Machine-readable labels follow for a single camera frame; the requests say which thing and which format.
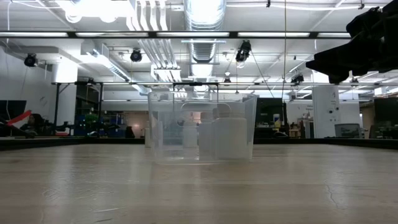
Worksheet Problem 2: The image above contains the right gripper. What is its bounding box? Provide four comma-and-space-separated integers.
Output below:
305, 6, 393, 85

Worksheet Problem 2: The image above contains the white pill bottle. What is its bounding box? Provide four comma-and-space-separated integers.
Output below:
213, 101, 253, 162
183, 120, 199, 149

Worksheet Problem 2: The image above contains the clear plastic basket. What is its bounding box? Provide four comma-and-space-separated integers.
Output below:
147, 90, 259, 166

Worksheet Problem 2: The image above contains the white building column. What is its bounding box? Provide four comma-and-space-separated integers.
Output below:
312, 85, 340, 139
51, 62, 78, 127

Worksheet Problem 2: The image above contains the black beam with light strips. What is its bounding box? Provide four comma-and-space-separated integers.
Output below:
0, 30, 353, 40

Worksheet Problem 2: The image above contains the black metal rack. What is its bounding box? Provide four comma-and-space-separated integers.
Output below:
51, 81, 105, 138

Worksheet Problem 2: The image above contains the person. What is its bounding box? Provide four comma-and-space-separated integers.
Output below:
19, 113, 46, 138

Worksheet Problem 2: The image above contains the black monitor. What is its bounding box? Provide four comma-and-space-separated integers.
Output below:
0, 100, 27, 121

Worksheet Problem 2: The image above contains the black hanging ceiling camera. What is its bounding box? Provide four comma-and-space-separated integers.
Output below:
129, 48, 143, 63
24, 53, 37, 68
290, 73, 305, 85
235, 39, 252, 63

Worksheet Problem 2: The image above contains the silver ventilation duct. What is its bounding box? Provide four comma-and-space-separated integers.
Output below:
183, 0, 227, 63

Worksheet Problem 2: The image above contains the red strap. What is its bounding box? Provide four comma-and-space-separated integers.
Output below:
6, 110, 32, 128

